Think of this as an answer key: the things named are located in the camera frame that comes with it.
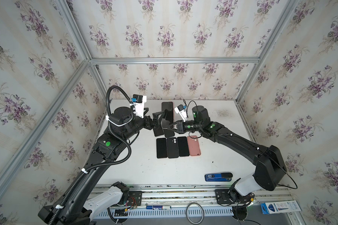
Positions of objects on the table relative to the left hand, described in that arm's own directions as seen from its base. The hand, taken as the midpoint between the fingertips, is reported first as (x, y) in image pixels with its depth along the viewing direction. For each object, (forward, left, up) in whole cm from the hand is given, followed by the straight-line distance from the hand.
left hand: (156, 110), depth 63 cm
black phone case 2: (0, -8, -37) cm, 38 cm away
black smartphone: (0, -1, -37) cm, 38 cm away
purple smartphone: (+1, -16, -38) cm, 41 cm away
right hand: (+2, -8, -14) cm, 16 cm away
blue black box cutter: (-19, -38, -35) cm, 55 cm away
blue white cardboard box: (-33, -63, -36) cm, 80 cm away
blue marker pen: (-33, -1, -37) cm, 50 cm away
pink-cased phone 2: (+2, -23, -38) cm, 45 cm away
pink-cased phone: (+4, -6, -9) cm, 11 cm away
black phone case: (+11, -6, -37) cm, 39 cm away
